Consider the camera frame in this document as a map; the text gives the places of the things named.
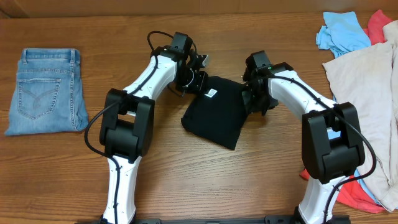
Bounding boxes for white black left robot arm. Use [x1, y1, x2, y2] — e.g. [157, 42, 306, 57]
[99, 32, 208, 223]

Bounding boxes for beige pink shirt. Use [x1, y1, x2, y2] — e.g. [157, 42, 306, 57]
[323, 21, 397, 212]

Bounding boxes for folded blue denim jeans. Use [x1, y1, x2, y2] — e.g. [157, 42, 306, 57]
[5, 48, 88, 136]

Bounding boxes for red shirt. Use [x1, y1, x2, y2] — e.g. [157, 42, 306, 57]
[298, 9, 394, 214]

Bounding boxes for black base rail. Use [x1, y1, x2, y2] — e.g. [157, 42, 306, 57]
[76, 215, 351, 224]

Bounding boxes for light blue shirt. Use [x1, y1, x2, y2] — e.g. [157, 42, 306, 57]
[315, 11, 382, 206]

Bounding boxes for black t-shirt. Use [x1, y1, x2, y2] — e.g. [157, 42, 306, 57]
[181, 76, 248, 150]

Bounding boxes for brown cardboard back wall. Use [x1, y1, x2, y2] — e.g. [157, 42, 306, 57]
[1, 0, 397, 19]

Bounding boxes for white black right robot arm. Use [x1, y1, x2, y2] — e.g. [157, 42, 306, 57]
[242, 51, 364, 223]

